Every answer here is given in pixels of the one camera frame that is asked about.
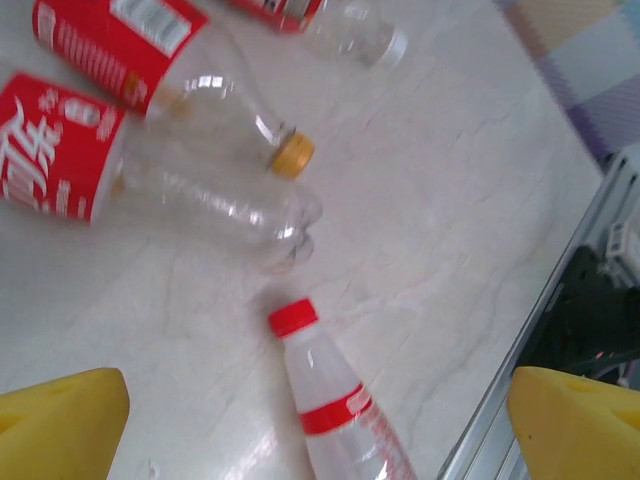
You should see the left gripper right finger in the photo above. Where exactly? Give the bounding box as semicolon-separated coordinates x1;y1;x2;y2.
507;366;640;480

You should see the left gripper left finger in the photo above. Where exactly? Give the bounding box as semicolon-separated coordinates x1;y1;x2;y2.
0;367;131;480

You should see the red cap clear water bottle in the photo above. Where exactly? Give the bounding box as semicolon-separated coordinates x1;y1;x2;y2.
267;297;419;480

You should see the red cap cola bottle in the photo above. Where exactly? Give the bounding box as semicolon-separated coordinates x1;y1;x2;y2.
219;0;410;70
0;72;324;276

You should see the orange cap red label bottle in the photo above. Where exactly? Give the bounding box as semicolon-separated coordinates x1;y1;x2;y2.
32;0;316;181

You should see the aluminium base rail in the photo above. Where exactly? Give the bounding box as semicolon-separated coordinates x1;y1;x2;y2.
439;149;640;480

